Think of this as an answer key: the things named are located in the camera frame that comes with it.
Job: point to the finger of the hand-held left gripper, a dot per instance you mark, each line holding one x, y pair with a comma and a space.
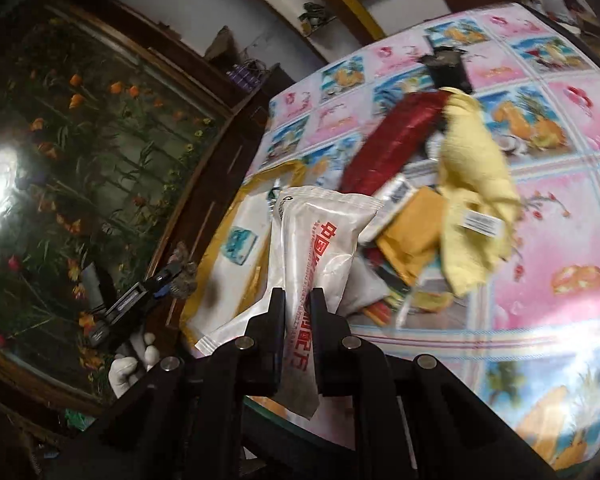
162, 282

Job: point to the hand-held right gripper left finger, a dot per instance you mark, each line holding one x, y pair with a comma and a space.
267, 330

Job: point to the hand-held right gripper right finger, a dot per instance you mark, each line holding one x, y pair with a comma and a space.
330, 340

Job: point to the white snack packet red print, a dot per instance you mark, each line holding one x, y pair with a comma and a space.
320, 240

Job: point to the yellow plastic bag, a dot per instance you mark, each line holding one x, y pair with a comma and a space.
280, 172

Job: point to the silver foil packet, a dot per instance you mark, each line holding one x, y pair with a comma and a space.
397, 192

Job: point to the red foil packet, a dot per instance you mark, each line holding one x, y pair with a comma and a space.
395, 135

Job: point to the yellow towel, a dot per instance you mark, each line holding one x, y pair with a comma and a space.
475, 170

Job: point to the person's left hand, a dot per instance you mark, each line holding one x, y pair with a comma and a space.
130, 365

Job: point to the colourful striped packet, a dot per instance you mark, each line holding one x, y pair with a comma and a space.
387, 285

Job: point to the white bag teal print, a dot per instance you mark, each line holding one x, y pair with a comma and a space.
240, 245

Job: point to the dark wooden cabinet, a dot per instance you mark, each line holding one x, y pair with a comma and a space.
215, 185

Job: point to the orange packet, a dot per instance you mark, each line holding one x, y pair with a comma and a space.
415, 230

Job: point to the cardboard box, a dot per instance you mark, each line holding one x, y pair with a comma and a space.
222, 44

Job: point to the fruit print tablecloth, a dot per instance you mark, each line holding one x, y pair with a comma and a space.
555, 240

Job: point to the black electric motor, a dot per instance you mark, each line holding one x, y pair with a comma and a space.
447, 67

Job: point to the green bundle on shelf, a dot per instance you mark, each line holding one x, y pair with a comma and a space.
314, 17

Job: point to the white plastic bag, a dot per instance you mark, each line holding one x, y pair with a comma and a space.
555, 2

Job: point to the flower wall picture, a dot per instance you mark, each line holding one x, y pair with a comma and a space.
105, 160

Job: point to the yellow wooden door frame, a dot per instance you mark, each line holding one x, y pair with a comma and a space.
350, 0

